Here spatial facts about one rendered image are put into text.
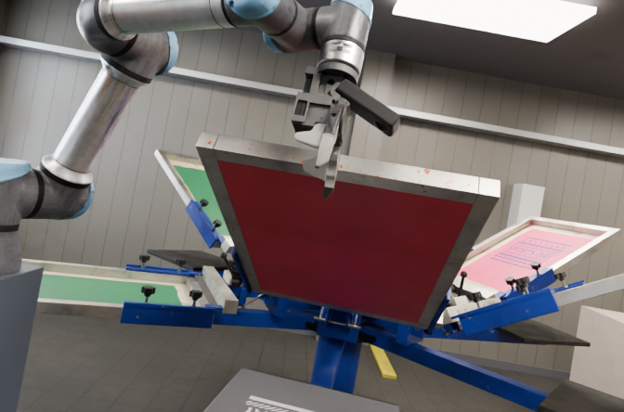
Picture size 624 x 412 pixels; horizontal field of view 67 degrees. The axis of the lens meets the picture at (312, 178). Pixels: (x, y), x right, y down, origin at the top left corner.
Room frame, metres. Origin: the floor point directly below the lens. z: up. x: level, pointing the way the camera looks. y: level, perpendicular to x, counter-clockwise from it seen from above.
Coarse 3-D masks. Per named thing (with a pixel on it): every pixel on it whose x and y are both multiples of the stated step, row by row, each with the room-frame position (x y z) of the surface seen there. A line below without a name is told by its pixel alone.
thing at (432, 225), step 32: (352, 192) 0.94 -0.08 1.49; (384, 192) 0.91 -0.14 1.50; (352, 224) 1.05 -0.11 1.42; (384, 224) 1.01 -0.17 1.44; (416, 224) 0.98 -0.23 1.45; (448, 224) 0.95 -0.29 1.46; (352, 256) 1.19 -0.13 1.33; (384, 256) 1.14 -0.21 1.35; (416, 256) 1.11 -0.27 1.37; (352, 288) 1.36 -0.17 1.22; (384, 288) 1.30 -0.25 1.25; (416, 288) 1.25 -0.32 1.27; (416, 320) 1.46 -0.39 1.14
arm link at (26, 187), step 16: (0, 160) 1.01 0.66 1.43; (16, 160) 1.04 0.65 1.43; (0, 176) 0.96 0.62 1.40; (16, 176) 0.98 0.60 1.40; (32, 176) 1.03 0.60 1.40; (0, 192) 0.96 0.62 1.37; (16, 192) 0.98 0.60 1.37; (32, 192) 1.02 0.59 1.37; (0, 208) 0.96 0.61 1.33; (16, 208) 0.99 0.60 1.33; (32, 208) 1.03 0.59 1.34; (0, 224) 0.97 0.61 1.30; (16, 224) 1.00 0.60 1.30
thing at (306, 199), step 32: (256, 192) 1.03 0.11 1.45; (288, 192) 1.00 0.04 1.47; (320, 192) 0.97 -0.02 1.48; (256, 224) 1.16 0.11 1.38; (288, 224) 1.12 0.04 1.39; (320, 224) 1.08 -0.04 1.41; (256, 256) 1.33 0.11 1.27; (288, 256) 1.28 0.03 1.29; (320, 256) 1.23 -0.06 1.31; (288, 288) 1.48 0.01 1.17; (320, 288) 1.42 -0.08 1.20
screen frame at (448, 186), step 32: (224, 160) 0.95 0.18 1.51; (256, 160) 0.93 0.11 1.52; (288, 160) 0.91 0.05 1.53; (352, 160) 0.90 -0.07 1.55; (224, 192) 1.07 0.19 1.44; (416, 192) 0.89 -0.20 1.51; (448, 192) 0.87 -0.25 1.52; (480, 192) 0.85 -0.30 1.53; (480, 224) 0.93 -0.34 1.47; (448, 256) 1.07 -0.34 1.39; (256, 288) 1.55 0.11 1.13; (448, 288) 1.21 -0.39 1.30
